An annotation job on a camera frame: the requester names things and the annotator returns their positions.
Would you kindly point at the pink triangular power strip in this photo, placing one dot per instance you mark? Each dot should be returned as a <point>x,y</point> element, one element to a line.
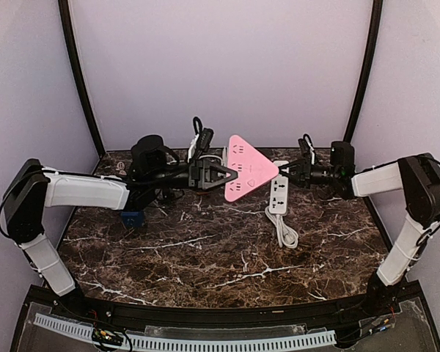
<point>253,168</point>

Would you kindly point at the white slotted cable duct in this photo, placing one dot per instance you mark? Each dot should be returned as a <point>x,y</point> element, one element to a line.
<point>167,339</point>

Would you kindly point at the black frame right post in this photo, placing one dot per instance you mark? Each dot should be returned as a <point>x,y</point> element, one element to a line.
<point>367,63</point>

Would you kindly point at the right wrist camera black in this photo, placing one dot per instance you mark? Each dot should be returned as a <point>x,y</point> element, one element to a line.
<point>342,155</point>

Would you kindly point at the white power strip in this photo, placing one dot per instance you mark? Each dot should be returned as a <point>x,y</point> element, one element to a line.
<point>278,195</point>

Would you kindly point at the blue cube socket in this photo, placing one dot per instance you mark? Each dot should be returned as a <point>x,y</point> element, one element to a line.
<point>133,219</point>

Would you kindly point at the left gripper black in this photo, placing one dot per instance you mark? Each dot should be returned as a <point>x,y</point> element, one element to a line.
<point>196,173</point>

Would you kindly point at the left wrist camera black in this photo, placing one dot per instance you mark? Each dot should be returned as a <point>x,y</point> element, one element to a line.
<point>148,155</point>

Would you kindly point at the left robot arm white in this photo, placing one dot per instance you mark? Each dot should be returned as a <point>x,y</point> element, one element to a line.
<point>36,187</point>

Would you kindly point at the black frame post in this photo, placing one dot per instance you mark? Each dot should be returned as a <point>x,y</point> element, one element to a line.
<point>78,76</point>
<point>367,63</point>

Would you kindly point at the black frame left post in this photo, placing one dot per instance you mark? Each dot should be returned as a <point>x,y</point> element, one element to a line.
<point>78,76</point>

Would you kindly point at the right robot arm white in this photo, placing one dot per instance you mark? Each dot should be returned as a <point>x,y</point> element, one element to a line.
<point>417,176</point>

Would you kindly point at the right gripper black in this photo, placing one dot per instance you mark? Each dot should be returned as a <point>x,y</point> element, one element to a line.
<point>303,173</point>

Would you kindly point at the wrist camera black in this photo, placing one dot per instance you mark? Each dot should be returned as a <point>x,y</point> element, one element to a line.
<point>342,155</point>
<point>148,155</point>

